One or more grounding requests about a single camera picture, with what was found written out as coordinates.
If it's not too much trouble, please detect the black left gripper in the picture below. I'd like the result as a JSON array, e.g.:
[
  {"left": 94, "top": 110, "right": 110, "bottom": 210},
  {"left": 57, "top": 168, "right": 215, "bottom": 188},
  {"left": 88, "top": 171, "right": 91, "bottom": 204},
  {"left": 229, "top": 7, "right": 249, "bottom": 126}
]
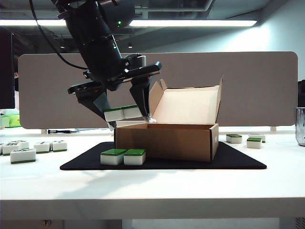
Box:
[{"left": 67, "top": 61, "right": 163, "bottom": 131}]

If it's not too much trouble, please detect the brown cardboard box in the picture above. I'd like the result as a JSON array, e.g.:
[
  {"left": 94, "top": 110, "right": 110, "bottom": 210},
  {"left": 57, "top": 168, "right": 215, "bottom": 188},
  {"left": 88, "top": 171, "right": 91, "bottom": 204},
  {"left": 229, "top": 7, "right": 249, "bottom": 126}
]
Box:
[{"left": 114, "top": 75, "right": 224, "bottom": 163}]

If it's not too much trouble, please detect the black screwdriver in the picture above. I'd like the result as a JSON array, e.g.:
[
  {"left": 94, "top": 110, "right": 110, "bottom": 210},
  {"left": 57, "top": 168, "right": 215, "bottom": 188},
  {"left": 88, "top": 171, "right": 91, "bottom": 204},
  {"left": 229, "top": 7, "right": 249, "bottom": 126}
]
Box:
[{"left": 47, "top": 129, "right": 79, "bottom": 134}]

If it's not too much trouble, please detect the long ceiling light strip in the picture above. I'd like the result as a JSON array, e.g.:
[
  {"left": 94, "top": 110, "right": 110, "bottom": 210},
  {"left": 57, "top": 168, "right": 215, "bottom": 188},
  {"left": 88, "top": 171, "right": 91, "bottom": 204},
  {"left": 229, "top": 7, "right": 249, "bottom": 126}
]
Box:
[{"left": 0, "top": 19, "right": 258, "bottom": 27}]

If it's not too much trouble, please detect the green white packaging bag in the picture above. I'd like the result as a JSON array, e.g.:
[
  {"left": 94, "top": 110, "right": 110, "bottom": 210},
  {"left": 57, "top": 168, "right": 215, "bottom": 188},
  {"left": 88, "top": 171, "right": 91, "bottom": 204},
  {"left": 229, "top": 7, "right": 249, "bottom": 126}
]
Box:
[{"left": 0, "top": 114, "right": 22, "bottom": 129}]

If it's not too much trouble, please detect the black monitor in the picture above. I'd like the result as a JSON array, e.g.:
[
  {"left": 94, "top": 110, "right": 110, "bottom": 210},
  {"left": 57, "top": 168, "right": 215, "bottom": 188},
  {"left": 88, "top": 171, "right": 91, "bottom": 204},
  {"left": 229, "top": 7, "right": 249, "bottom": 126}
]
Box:
[{"left": 0, "top": 27, "right": 15, "bottom": 109}]

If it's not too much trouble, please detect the black rectangular mat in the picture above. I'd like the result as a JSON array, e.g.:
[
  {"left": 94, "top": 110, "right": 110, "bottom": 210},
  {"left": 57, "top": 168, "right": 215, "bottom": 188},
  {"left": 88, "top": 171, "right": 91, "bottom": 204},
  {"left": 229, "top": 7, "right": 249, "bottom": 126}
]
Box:
[{"left": 60, "top": 141, "right": 267, "bottom": 170}]

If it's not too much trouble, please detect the grey desk divider panel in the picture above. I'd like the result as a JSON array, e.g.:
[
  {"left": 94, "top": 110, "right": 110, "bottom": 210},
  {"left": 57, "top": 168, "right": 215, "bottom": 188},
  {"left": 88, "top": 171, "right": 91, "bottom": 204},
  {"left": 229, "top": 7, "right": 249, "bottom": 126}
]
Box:
[{"left": 18, "top": 51, "right": 299, "bottom": 130}]

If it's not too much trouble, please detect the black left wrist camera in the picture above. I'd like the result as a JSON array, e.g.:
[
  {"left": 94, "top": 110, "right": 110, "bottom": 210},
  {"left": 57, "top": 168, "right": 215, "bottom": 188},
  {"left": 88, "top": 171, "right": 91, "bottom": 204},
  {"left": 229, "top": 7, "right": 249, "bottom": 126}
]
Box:
[{"left": 120, "top": 54, "right": 147, "bottom": 72}]

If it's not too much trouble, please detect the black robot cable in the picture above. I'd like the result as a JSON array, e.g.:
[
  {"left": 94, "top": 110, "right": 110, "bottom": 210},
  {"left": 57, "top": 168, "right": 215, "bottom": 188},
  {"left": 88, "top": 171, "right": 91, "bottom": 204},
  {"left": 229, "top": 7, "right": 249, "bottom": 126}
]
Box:
[{"left": 29, "top": 0, "right": 88, "bottom": 70}]

